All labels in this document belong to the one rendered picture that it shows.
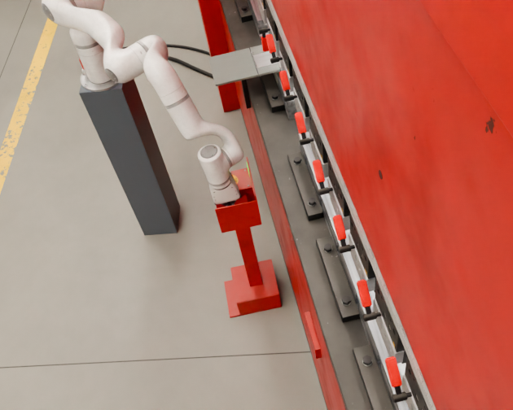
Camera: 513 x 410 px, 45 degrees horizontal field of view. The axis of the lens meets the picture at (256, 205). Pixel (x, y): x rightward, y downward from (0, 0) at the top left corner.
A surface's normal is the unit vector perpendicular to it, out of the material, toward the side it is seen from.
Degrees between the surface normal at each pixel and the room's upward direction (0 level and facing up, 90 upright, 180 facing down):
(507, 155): 90
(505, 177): 90
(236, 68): 0
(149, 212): 90
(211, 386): 0
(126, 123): 90
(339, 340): 0
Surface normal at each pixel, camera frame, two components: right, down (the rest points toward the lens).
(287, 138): -0.13, -0.62
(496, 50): -0.97, 0.24
